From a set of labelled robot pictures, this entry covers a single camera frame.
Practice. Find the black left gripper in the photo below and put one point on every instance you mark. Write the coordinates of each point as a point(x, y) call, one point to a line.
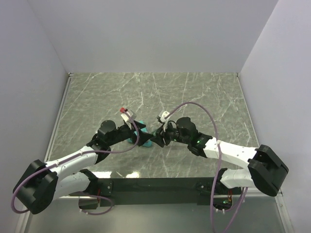
point(143, 137)

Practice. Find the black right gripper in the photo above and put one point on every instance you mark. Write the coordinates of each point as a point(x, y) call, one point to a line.
point(162, 134)

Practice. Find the teal triangular power strip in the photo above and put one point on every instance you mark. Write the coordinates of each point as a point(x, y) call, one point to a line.
point(147, 143)

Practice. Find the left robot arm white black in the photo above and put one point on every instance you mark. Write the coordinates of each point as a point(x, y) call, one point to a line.
point(43, 183)

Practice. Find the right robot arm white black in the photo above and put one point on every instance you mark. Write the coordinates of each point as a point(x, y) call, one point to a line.
point(259, 168)

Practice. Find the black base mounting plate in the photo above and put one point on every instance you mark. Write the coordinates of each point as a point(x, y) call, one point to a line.
point(134, 191)

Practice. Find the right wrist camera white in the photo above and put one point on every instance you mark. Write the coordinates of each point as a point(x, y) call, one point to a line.
point(163, 118)

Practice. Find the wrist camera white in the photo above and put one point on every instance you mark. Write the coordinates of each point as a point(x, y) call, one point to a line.
point(128, 116)
point(163, 118)

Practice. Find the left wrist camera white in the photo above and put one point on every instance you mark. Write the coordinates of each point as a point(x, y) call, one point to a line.
point(128, 116)

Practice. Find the aluminium frame rail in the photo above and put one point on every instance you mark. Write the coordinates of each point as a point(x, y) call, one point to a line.
point(252, 193)

